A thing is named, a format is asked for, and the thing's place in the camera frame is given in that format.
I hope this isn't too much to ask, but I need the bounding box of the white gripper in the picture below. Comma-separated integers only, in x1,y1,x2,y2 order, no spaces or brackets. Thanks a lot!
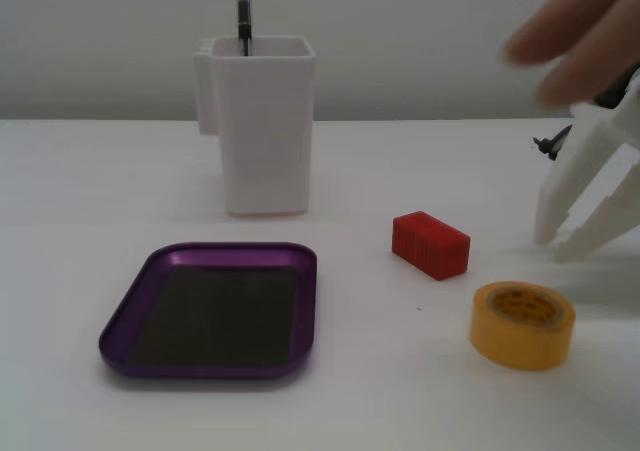
533,65,640,264

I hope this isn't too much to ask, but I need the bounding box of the red ribbed cube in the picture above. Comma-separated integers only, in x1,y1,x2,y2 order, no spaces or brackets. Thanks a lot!
391,210,472,282

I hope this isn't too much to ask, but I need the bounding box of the bare human hand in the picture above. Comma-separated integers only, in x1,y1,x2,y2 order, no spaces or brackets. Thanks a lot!
501,0,640,108

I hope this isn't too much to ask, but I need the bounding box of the yellow tape roll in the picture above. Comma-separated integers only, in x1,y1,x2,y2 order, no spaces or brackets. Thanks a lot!
468,280,577,373

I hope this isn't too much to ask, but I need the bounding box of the white square pen holder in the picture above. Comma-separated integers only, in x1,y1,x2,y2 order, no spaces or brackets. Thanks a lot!
192,35,316,217

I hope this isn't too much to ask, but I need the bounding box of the black pen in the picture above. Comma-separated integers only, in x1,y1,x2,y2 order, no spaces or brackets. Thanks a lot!
236,0,252,57

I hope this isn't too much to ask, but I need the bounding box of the purple metal tray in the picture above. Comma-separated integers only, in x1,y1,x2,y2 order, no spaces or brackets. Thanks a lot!
98,241,319,380

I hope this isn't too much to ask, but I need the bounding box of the black cable tie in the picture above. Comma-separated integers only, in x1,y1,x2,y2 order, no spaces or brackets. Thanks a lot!
531,124,574,162

